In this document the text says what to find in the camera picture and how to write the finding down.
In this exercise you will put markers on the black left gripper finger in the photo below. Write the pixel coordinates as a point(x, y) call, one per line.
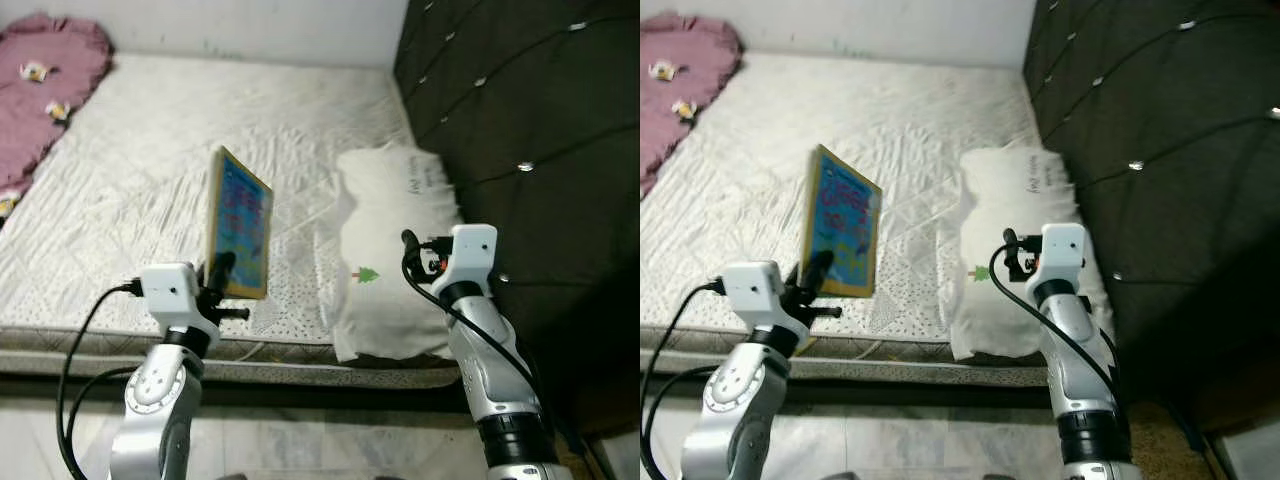
point(222, 270)
point(815, 272)

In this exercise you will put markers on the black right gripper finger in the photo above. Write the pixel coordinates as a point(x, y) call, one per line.
point(1010, 242)
point(410, 245)

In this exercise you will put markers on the colourful yellow-edged children's book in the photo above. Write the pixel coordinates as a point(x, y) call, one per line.
point(240, 220)
point(845, 220)

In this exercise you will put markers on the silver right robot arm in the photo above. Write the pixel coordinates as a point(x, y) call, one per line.
point(490, 370)
point(1075, 360)

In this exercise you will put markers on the white quilted mattress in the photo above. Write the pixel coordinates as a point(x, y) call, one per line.
point(900, 110)
point(150, 130)

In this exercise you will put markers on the dark tufted headboard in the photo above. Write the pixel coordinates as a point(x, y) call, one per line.
point(1170, 100)
point(540, 100)

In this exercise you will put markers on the brown coir doormat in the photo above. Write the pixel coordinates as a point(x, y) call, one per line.
point(580, 462)
point(1160, 440)

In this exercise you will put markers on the purple cartoon print blanket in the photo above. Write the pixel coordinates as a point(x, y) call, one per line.
point(680, 50)
point(50, 60)

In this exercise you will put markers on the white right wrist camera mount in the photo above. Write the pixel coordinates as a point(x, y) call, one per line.
point(470, 250)
point(1062, 248)

